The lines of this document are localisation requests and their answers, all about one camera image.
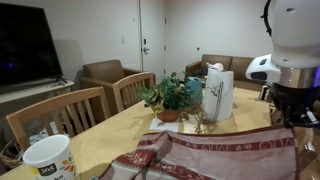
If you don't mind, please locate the wicker basket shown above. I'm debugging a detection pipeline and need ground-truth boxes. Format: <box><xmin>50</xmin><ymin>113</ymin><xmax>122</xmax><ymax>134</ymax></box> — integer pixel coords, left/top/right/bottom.
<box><xmin>0</xmin><ymin>139</ymin><xmax>24</xmax><ymax>170</ymax></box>

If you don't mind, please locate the white room door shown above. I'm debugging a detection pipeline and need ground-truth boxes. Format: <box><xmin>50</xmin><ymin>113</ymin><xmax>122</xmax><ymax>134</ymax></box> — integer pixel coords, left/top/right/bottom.
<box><xmin>139</xmin><ymin>0</ymin><xmax>167</xmax><ymax>83</ymax></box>

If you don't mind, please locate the brown upholstered armchair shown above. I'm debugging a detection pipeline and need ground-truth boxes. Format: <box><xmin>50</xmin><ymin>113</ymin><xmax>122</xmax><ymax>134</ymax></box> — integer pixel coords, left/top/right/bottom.
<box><xmin>79</xmin><ymin>59</ymin><xmax>145</xmax><ymax>118</ymax></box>

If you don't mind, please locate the black flat screen television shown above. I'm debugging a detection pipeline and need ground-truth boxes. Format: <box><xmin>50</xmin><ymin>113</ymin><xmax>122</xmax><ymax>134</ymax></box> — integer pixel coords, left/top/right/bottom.
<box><xmin>0</xmin><ymin>2</ymin><xmax>64</xmax><ymax>88</ymax></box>

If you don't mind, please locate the red patterned kitchen cloth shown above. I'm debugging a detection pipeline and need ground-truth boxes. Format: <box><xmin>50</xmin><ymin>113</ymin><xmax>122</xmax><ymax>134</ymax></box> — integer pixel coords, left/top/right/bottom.
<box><xmin>99</xmin><ymin>124</ymin><xmax>300</xmax><ymax>180</ymax></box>

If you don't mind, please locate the teal plastic watering can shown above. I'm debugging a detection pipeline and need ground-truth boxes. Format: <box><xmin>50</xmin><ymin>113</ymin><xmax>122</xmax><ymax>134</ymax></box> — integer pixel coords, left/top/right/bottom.
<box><xmin>185</xmin><ymin>76</ymin><xmax>203</xmax><ymax>105</ymax></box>

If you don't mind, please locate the light wooden slat chair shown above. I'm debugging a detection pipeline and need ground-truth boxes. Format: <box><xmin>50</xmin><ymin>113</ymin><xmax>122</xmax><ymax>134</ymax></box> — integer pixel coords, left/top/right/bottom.
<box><xmin>294</xmin><ymin>126</ymin><xmax>320</xmax><ymax>180</ymax></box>
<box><xmin>112</xmin><ymin>71</ymin><xmax>157</xmax><ymax>114</ymax></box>
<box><xmin>5</xmin><ymin>86</ymin><xmax>112</xmax><ymax>153</ymax></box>

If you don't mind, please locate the green potted plant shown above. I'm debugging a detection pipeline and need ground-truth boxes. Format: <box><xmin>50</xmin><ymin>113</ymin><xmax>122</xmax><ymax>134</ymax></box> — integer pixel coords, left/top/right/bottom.
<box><xmin>139</xmin><ymin>71</ymin><xmax>214</xmax><ymax>134</ymax></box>

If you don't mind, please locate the white television stand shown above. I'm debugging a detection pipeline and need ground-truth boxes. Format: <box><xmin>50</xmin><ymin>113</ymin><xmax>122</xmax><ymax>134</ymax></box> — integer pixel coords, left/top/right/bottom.
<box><xmin>0</xmin><ymin>79</ymin><xmax>75</xmax><ymax>105</ymax></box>

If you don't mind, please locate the white paper sheet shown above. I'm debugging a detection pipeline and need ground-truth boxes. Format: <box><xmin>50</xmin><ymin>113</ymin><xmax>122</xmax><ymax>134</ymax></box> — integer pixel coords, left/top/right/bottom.
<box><xmin>148</xmin><ymin>117</ymin><xmax>183</xmax><ymax>133</ymax></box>

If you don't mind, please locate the brown sofa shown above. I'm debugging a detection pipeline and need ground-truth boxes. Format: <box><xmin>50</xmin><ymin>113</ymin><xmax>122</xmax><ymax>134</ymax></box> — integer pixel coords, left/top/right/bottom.
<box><xmin>184</xmin><ymin>53</ymin><xmax>268</xmax><ymax>92</ymax></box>

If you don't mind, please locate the white printed paper cup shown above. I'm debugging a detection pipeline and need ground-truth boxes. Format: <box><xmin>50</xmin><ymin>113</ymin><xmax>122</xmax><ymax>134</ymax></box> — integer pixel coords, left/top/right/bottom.
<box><xmin>21</xmin><ymin>133</ymin><xmax>80</xmax><ymax>180</ymax></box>

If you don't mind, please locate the white pink crumpled item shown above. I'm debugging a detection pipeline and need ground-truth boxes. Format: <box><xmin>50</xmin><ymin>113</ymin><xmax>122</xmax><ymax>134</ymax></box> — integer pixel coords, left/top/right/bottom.
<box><xmin>205</xmin><ymin>61</ymin><xmax>225</xmax><ymax>72</ymax></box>

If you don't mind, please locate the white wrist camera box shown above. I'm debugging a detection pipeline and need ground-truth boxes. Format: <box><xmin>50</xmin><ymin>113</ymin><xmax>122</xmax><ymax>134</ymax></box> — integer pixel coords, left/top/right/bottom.
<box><xmin>245</xmin><ymin>54</ymin><xmax>282</xmax><ymax>86</ymax></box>

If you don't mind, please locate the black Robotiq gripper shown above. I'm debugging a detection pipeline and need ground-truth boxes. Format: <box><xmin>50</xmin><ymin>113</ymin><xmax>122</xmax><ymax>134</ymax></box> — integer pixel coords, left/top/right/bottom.
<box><xmin>269</xmin><ymin>83</ymin><xmax>320</xmax><ymax>128</ymax></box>

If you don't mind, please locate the dark bag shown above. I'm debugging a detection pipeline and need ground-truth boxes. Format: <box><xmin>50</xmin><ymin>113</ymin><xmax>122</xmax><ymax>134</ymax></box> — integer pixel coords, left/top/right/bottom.
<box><xmin>194</xmin><ymin>66</ymin><xmax>208</xmax><ymax>78</ymax></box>

